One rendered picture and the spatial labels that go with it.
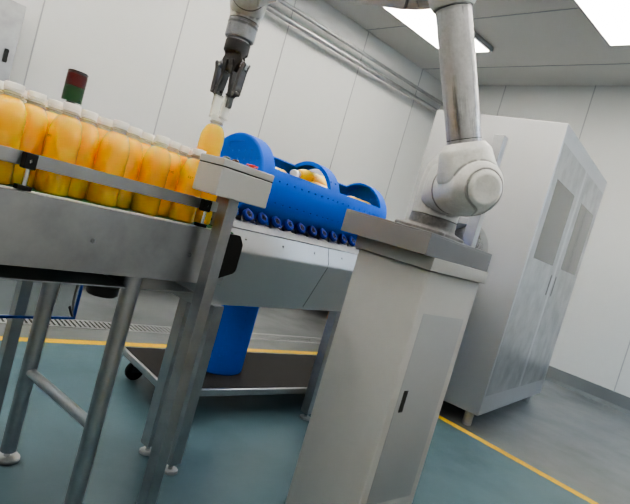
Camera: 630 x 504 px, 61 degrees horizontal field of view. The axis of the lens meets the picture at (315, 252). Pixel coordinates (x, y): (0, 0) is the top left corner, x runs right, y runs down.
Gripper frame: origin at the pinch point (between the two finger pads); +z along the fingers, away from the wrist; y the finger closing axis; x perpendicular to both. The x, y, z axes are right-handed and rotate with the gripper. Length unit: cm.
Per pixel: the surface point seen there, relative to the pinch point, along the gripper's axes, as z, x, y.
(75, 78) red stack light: 2, 22, 46
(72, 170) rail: 29, 44, -8
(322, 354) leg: 90, -121, 19
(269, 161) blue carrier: 9.7, -26.3, 0.1
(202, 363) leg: 84, -25, 3
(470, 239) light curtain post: 12, -165, -21
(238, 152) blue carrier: 9.3, -22.7, 12.1
